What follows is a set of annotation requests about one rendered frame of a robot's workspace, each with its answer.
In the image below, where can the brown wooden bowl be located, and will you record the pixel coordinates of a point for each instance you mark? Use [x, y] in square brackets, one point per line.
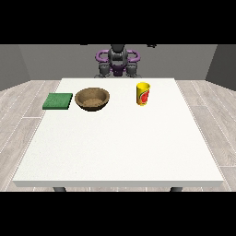
[92, 99]

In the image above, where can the yellow cup with melon print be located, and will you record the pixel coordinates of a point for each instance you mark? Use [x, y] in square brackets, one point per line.
[143, 93]

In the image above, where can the green square pad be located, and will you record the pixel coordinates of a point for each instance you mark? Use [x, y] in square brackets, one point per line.
[57, 101]

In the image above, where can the grey robot trunk purple rings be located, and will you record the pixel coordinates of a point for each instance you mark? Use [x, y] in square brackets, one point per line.
[117, 64]

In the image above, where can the dark table leg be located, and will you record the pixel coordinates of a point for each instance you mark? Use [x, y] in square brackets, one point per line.
[59, 189]
[176, 189]

